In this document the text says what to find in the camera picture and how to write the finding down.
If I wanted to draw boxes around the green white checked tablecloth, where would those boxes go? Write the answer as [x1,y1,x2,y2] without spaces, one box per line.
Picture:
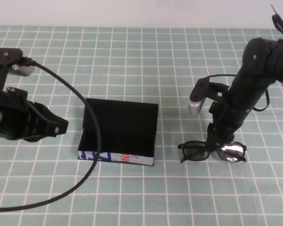
[0,25,283,226]

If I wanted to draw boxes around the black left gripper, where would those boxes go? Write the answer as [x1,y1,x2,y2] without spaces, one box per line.
[0,87,69,143]

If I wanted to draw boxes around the black printed glasses case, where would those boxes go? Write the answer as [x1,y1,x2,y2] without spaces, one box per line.
[77,97,159,167]

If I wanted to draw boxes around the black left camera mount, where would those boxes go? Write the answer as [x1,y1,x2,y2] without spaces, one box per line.
[0,48,24,91]

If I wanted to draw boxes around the black left camera cable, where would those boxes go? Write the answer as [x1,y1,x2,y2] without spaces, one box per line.
[0,58,102,212]

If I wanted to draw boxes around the black right camera cable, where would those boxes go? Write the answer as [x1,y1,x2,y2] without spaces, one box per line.
[207,4,283,113]

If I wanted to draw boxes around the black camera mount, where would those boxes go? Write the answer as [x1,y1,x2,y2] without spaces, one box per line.
[0,48,24,91]
[208,81,229,104]

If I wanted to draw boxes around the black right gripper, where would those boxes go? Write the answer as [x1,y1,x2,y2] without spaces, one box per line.
[206,93,242,159]

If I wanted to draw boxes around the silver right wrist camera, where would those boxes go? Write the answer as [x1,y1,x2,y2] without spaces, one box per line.
[188,78,211,116]

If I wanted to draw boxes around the black framed glasses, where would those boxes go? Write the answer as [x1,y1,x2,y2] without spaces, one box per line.
[178,140,248,163]

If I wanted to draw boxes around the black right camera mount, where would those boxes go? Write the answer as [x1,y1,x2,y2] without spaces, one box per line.
[208,81,229,104]

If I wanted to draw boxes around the black camera cable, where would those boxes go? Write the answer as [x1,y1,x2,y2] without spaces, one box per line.
[207,4,283,113]
[0,58,102,212]

